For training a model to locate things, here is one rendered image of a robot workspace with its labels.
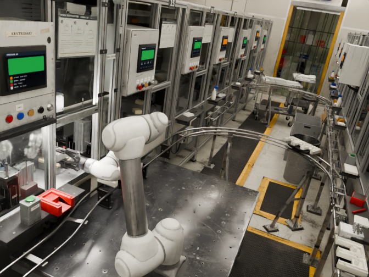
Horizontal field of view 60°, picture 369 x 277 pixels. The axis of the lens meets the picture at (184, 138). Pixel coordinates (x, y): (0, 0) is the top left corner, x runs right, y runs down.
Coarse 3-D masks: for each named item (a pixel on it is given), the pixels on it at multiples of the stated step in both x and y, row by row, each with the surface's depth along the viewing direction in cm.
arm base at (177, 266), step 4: (180, 260) 176; (184, 260) 178; (160, 264) 167; (176, 264) 170; (180, 264) 174; (156, 268) 168; (160, 268) 167; (164, 268) 167; (168, 268) 167; (172, 268) 168; (176, 268) 170; (156, 272) 168; (160, 272) 167; (164, 272) 167; (168, 272) 167; (172, 272) 168; (176, 272) 169; (168, 276) 166; (172, 276) 166
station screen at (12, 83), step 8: (8, 56) 130; (16, 56) 134; (24, 56) 137; (32, 56) 141; (40, 56) 145; (8, 64) 131; (8, 72) 132; (32, 72) 143; (40, 72) 148; (8, 80) 133; (16, 80) 137; (24, 80) 140; (32, 80) 145; (40, 80) 149; (8, 88) 134; (16, 88) 138
